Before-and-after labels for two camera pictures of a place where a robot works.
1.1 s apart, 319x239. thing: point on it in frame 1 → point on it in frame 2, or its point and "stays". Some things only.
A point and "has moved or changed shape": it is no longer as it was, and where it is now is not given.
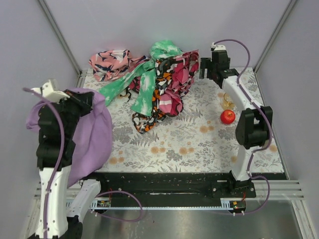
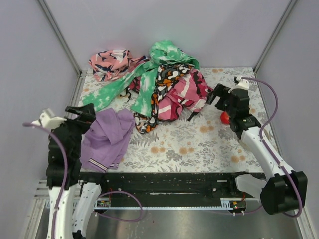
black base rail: (175, 185) stays
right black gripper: (208, 65) → (223, 97)
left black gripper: (83, 98) → (81, 117)
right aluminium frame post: (290, 5) stays
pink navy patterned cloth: (107, 65) stays
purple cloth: (93, 142) has moved or changed shape
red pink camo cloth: (171, 102) → (189, 94)
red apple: (227, 116) stays
